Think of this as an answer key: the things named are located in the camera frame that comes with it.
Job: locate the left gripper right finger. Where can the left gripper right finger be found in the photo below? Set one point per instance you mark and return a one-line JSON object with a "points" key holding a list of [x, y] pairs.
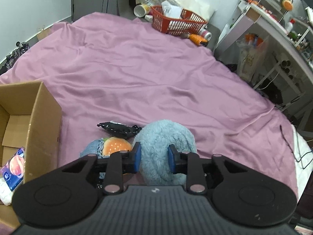
{"points": [[190, 164]]}

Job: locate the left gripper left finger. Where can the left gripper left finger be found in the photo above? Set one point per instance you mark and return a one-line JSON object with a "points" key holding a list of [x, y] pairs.
{"points": [[118, 164]]}

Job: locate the black sequin fabric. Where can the black sequin fabric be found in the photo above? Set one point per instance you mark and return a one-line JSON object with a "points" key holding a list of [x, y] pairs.
{"points": [[119, 130]]}

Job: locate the light blue plush toy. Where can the light blue plush toy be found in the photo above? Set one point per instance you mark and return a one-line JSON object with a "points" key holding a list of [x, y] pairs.
{"points": [[155, 139]]}

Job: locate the blue tissue pack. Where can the blue tissue pack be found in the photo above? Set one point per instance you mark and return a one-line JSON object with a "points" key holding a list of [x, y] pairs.
{"points": [[13, 170]]}

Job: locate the hamburger plush toy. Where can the hamburger plush toy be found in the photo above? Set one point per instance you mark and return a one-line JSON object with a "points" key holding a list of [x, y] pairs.
{"points": [[115, 144]]}

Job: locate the blue knitted cloth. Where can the blue knitted cloth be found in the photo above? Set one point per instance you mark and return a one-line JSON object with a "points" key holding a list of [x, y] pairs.
{"points": [[95, 147]]}

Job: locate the pink bed sheet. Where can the pink bed sheet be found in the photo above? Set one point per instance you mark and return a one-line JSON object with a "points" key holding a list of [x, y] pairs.
{"points": [[104, 67]]}

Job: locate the brown cardboard box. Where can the brown cardboard box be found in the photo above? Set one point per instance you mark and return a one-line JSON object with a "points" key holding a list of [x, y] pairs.
{"points": [[30, 118]]}

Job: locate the printed shopping bag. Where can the printed shopping bag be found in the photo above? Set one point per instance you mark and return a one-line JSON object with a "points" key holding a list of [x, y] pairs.
{"points": [[252, 51]]}

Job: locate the orange black tool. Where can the orange black tool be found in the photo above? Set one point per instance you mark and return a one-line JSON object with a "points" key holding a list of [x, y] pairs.
{"points": [[198, 40]]}

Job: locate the white pink bottle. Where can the white pink bottle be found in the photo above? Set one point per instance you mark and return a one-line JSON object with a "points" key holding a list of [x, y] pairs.
{"points": [[205, 34]]}

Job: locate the white desk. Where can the white desk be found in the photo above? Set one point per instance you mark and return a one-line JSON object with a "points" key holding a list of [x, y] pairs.
{"points": [[287, 67]]}

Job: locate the red plastic basket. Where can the red plastic basket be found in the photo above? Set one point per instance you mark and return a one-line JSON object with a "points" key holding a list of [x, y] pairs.
{"points": [[189, 22]]}

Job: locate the small brown paper bag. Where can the small brown paper bag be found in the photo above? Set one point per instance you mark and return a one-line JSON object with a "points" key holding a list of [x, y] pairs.
{"points": [[43, 33]]}

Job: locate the white paper cup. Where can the white paper cup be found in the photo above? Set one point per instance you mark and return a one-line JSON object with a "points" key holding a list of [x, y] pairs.
{"points": [[141, 10]]}

